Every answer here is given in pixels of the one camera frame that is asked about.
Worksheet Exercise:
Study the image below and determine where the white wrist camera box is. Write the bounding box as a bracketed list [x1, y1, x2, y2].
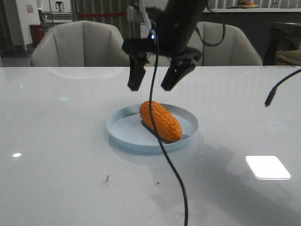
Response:
[127, 0, 151, 29]

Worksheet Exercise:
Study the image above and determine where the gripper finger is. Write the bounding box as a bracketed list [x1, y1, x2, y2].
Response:
[127, 53, 149, 91]
[161, 57, 196, 91]

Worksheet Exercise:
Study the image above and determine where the black cable end right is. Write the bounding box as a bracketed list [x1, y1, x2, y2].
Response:
[264, 68, 301, 108]

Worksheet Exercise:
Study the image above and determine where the grey upholstered armchair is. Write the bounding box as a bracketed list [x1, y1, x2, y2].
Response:
[30, 20, 129, 67]
[188, 22, 262, 66]

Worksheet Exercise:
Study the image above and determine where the orange plastic corn cob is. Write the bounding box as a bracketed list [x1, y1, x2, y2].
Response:
[139, 101, 182, 142]

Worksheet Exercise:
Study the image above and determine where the right grey upholstered armchair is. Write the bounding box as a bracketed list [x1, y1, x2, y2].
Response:
[188, 22, 262, 66]

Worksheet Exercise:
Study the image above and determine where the red barrier belt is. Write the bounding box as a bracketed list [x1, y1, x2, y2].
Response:
[79, 12, 127, 18]

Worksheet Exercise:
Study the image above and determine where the dark side table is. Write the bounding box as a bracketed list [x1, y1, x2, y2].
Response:
[263, 22, 301, 65]

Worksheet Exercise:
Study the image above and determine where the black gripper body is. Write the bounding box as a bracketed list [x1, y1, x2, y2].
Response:
[122, 7, 202, 61]

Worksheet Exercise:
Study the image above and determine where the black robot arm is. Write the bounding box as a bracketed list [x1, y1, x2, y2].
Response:
[122, 0, 207, 91]

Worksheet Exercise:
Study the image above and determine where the metal trolley in background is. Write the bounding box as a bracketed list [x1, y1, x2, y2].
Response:
[38, 9, 72, 28]

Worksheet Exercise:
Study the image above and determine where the light blue round plate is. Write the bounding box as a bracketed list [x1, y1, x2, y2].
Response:
[107, 104, 198, 153]

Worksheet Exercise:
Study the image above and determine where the dark grey kitchen counter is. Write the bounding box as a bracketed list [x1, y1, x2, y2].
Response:
[200, 8, 301, 60]

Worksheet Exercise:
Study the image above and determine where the fruit bowl on counter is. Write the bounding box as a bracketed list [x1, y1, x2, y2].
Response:
[236, 0, 259, 9]

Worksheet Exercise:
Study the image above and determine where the beige cushion at right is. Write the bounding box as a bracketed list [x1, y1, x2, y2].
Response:
[276, 50, 301, 66]

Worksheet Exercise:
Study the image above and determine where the left grey upholstered armchair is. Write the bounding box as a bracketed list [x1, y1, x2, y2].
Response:
[30, 20, 129, 67]

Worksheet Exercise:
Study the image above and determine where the red trash bin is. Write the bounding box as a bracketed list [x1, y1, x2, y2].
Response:
[29, 24, 45, 47]

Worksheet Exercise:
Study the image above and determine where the black hanging cable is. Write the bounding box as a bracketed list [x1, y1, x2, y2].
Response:
[149, 21, 189, 226]

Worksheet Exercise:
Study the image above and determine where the pink wall notice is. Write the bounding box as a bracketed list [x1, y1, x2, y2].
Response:
[26, 4, 33, 14]

